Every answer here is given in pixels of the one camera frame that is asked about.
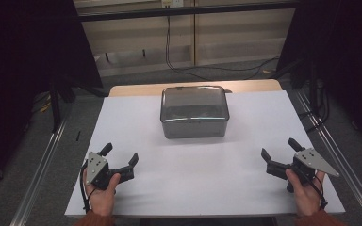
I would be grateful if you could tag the black stand leg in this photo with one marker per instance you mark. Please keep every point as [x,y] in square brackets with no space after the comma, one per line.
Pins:
[55,106]

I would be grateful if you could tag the person's left hand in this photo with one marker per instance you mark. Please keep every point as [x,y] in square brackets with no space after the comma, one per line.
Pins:
[102,201]

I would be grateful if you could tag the small black floor piece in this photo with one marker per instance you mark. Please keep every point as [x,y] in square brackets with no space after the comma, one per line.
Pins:
[78,136]

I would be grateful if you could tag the wooden table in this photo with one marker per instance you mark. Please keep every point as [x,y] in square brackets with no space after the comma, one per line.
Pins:
[138,90]

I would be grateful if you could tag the transparent grey box lid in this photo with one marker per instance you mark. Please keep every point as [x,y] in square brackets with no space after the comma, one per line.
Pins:
[194,102]

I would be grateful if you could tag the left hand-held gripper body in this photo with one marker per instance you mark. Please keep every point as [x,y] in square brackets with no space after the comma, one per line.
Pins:
[96,168]

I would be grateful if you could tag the metal floor rail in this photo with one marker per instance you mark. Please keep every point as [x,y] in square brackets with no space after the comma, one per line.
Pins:
[348,169]
[41,175]

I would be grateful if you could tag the white wall outlet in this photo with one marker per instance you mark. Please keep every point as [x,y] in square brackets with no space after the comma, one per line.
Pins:
[172,3]

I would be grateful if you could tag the small black peg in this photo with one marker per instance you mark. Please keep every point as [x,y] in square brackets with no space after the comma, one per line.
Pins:
[107,57]
[144,53]

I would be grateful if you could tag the black curtain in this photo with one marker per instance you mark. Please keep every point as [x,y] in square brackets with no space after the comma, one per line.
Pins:
[345,47]
[22,62]

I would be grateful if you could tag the black horizontal bar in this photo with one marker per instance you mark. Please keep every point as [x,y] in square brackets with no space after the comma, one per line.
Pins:
[185,11]

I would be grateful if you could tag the person's right hand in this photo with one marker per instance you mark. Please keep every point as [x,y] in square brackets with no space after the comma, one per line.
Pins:
[308,197]

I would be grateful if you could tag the white board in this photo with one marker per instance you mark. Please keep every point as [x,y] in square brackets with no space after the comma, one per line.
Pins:
[194,179]

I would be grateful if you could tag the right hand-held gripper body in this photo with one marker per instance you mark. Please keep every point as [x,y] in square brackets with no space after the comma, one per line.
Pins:
[311,160]

